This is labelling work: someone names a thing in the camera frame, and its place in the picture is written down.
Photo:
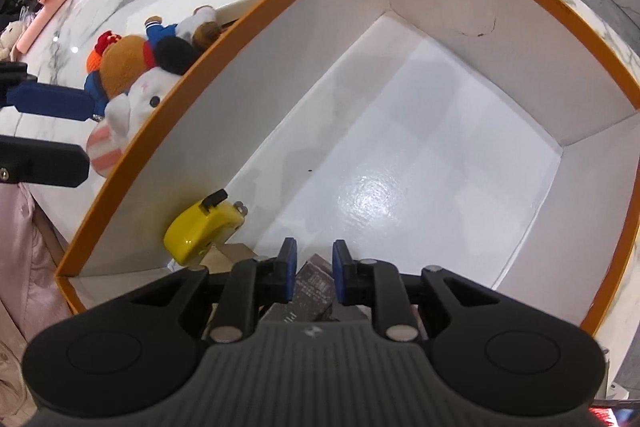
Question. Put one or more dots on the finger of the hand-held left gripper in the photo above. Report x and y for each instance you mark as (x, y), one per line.
(50, 102)
(45, 164)

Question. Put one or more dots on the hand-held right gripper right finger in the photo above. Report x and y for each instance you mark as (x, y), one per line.
(341, 270)

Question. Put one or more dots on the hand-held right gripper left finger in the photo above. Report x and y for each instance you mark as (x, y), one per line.
(289, 268)

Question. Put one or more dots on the dark brown printed box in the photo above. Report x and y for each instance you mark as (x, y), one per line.
(312, 282)

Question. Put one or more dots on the small brown cardboard box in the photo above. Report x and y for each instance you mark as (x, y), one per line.
(232, 254)

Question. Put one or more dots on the white plush toy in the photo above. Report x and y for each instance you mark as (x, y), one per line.
(150, 92)

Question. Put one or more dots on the orange cardboard box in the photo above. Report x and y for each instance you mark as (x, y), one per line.
(350, 107)

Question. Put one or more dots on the cream plush toy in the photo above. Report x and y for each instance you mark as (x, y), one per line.
(11, 39)

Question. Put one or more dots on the bear plush with red hat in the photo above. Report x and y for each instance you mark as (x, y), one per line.
(125, 67)

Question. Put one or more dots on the yellow tape measure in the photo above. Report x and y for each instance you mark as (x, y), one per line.
(195, 227)

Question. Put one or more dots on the person's pink jacket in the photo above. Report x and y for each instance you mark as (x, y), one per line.
(25, 282)

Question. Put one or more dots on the black plush toy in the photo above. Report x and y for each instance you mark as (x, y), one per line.
(175, 54)

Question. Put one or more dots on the small sailor bear plush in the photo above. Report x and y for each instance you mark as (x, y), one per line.
(165, 29)

